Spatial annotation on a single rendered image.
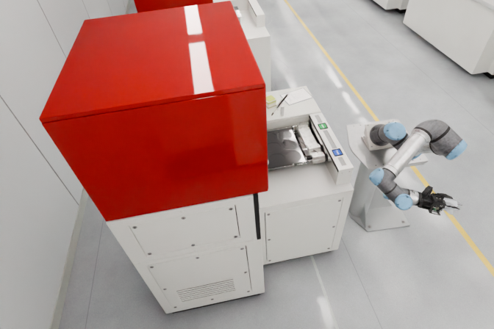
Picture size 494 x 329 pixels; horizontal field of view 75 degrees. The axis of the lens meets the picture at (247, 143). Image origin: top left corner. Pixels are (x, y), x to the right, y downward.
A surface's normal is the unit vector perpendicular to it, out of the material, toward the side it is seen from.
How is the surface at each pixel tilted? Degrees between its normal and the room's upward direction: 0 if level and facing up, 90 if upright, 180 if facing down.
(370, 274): 0
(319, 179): 0
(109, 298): 0
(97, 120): 90
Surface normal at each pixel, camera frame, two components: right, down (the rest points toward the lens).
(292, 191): -0.07, -0.72
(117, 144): 0.18, 0.67
